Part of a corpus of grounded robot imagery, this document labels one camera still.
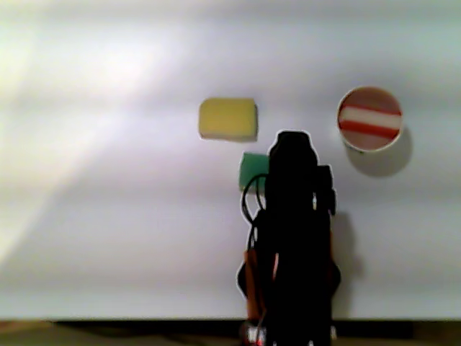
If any red and white sponge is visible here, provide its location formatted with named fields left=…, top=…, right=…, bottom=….
left=338, top=103, right=403, bottom=140

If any green and white sponge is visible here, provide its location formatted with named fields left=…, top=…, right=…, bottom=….
left=238, top=151, right=272, bottom=198

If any yellow and white sponge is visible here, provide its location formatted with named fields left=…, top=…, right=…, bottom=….
left=197, top=97, right=259, bottom=142

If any orange tape strip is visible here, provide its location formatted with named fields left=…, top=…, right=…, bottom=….
left=243, top=248, right=269, bottom=321

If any white paper cup green band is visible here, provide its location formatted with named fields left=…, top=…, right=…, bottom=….
left=336, top=85, right=403, bottom=153

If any black cable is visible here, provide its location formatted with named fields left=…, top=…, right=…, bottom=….
left=239, top=173, right=270, bottom=232
left=254, top=179, right=269, bottom=226

